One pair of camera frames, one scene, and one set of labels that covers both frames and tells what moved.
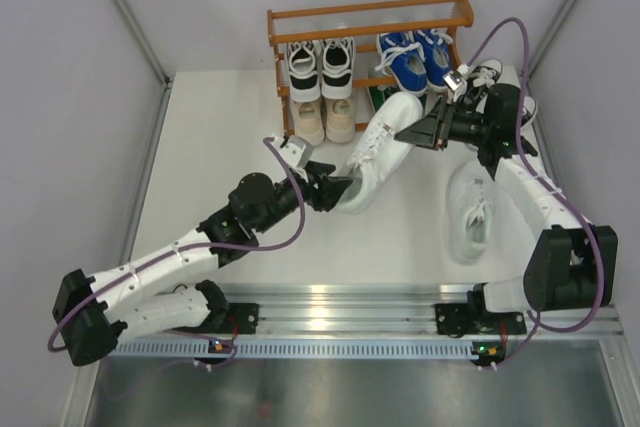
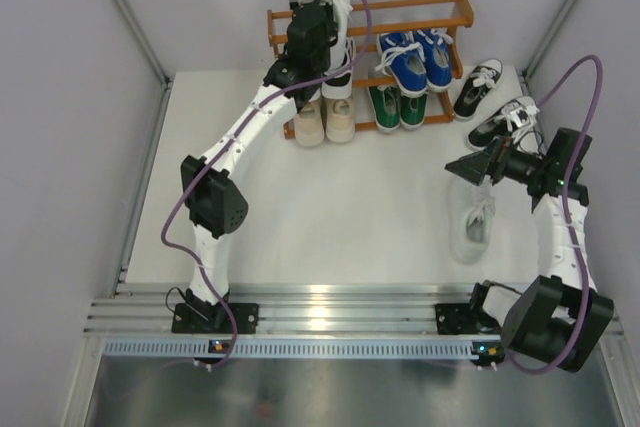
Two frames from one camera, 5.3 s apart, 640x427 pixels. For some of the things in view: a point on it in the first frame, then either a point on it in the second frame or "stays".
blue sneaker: [403, 60] stays
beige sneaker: [309, 121] stays
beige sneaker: [339, 119] stays
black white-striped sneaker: [338, 65] stays
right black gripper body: [466, 128] -> [520, 166]
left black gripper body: [287, 199] -> [323, 62]
